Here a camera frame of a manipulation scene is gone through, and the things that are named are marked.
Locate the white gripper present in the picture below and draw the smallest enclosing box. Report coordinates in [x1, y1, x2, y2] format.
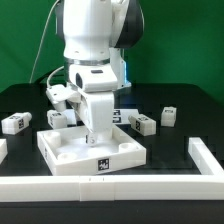
[69, 64, 118, 146]

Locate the white square tabletop part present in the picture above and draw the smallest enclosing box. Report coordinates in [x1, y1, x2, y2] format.
[37, 125, 146, 176]

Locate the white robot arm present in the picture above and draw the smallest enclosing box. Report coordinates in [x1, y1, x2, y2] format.
[55, 0, 144, 145]

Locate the white marker sheet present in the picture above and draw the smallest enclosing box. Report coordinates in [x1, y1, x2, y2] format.
[63, 109, 139, 125]

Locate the white U-shaped obstacle fence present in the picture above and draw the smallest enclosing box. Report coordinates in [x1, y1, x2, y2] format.
[0, 138, 224, 202]

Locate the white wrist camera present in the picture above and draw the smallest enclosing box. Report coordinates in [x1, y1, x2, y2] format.
[46, 84, 81, 112]

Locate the white cable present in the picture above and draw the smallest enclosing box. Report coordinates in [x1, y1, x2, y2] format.
[29, 0, 65, 88]

